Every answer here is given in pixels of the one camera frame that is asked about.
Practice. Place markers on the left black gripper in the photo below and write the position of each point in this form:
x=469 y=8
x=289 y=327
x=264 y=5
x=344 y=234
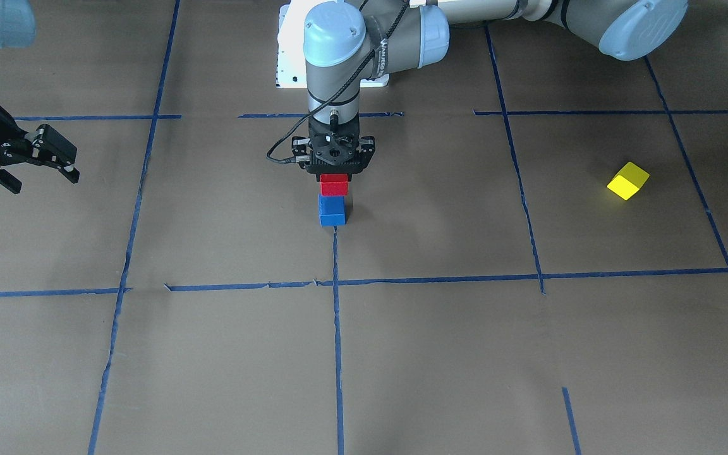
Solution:
x=369 y=147

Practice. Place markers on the red block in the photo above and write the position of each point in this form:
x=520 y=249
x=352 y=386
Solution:
x=334 y=185

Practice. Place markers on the blue block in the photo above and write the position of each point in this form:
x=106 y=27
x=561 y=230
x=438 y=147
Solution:
x=332 y=210

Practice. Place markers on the yellow block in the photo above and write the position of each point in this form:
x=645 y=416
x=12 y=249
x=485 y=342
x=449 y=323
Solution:
x=628 y=181

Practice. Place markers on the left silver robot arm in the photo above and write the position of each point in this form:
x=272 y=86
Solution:
x=406 y=35

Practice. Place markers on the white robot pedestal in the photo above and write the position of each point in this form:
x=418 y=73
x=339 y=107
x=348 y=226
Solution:
x=294 y=57

